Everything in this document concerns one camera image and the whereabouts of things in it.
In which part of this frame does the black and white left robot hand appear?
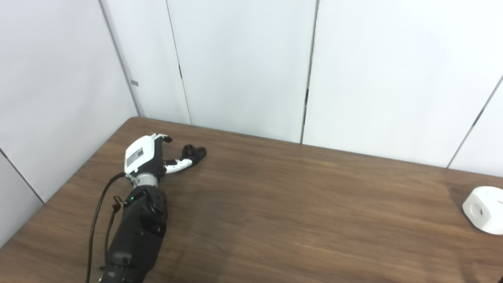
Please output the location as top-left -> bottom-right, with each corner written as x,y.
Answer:
124,134 -> 193,177

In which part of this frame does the black flanged metal part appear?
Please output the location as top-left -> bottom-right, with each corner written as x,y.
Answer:
182,144 -> 207,165

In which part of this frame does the round white plastic piece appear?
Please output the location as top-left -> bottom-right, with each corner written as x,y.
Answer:
462,186 -> 503,235

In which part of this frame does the thin brown left wrist wire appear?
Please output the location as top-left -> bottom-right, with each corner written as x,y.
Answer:
104,196 -> 123,256

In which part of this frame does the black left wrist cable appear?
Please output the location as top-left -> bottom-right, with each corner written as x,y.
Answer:
86,172 -> 127,283

